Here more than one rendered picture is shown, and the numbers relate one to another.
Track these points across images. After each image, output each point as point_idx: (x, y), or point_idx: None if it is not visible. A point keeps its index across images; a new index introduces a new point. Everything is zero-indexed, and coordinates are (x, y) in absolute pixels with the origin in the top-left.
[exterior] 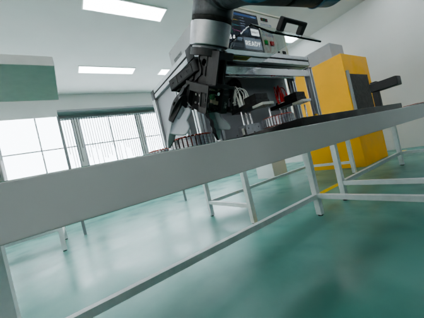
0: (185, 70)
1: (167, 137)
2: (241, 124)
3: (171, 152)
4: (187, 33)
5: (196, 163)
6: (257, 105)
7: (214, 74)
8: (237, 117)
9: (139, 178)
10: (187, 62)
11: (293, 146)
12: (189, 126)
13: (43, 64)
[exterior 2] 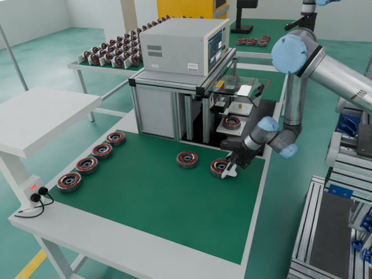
0: (236, 149)
1: (224, 175)
2: (196, 106)
3: (259, 204)
4: (174, 40)
5: (260, 202)
6: (223, 113)
7: (252, 157)
8: (195, 102)
9: (257, 215)
10: (195, 93)
11: (266, 175)
12: (236, 173)
13: (97, 106)
